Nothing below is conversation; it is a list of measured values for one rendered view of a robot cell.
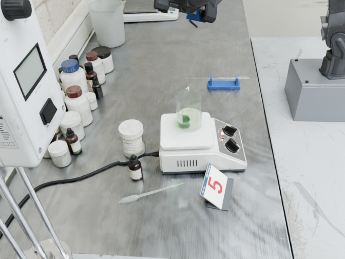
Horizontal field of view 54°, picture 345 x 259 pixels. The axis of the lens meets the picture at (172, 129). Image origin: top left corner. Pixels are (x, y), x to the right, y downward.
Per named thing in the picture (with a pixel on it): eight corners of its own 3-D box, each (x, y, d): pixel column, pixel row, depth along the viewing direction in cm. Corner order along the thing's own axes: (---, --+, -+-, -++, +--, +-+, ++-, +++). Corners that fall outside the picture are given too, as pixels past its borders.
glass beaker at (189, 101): (202, 135, 77) (203, 105, 71) (174, 133, 77) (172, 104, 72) (204, 116, 82) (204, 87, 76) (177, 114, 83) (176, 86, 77)
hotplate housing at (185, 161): (237, 135, 88) (240, 111, 83) (246, 172, 79) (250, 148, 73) (153, 139, 89) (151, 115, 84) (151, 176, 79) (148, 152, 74)
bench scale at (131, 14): (178, 21, 145) (177, 10, 142) (118, 24, 146) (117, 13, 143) (178, 5, 160) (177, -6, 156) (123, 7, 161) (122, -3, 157)
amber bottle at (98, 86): (104, 95, 105) (100, 76, 101) (98, 99, 103) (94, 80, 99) (98, 93, 106) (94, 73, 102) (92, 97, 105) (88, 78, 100)
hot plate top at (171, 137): (209, 114, 83) (209, 111, 82) (214, 148, 74) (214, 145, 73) (160, 116, 83) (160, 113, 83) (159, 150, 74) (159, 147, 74)
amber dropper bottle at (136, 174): (132, 170, 81) (128, 150, 76) (144, 171, 80) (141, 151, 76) (129, 180, 78) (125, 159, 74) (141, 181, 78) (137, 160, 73)
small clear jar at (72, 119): (68, 129, 94) (61, 110, 89) (88, 129, 93) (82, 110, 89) (60, 143, 89) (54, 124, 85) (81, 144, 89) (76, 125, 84)
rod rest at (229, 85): (239, 83, 107) (240, 73, 104) (240, 89, 104) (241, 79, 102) (207, 82, 108) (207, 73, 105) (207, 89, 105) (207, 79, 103)
